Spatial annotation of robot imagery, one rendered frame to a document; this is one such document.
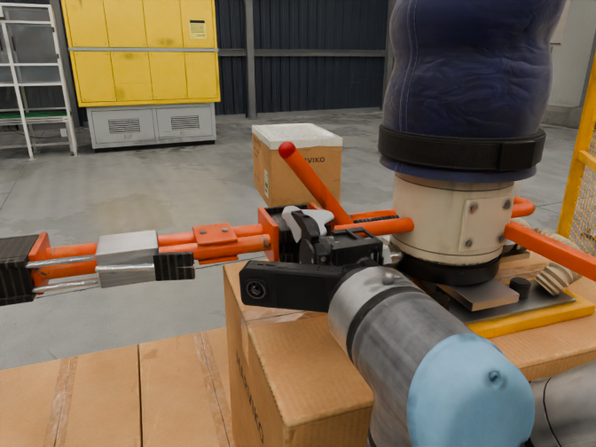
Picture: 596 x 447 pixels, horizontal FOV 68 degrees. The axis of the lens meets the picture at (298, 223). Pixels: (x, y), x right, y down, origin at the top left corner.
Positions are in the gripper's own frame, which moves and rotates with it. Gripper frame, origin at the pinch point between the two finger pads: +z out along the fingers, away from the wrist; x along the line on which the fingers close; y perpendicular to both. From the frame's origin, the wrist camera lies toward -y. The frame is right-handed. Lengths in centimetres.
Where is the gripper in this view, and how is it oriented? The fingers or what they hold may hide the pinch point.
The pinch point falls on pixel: (284, 235)
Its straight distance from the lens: 60.5
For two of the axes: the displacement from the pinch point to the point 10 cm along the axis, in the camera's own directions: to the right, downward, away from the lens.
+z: -3.3, -3.3, 8.8
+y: 9.4, -1.2, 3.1
